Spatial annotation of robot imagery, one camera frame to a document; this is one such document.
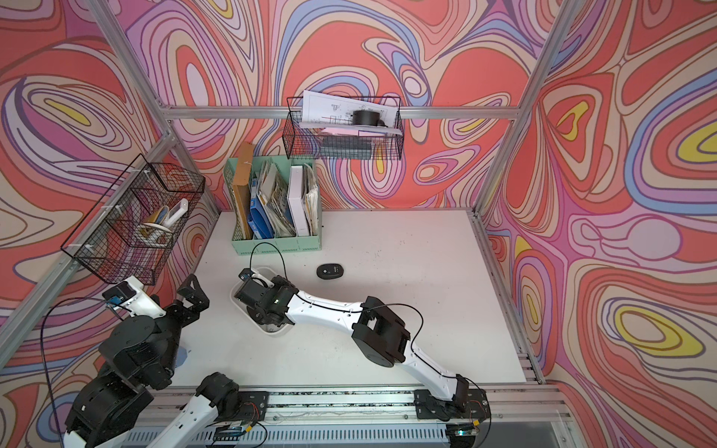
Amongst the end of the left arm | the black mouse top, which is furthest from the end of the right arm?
the black mouse top

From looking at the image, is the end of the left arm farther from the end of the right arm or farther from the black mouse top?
the black mouse top

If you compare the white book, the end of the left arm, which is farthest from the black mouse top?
the end of the left arm

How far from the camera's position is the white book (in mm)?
902

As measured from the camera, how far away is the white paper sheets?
855 millimetres
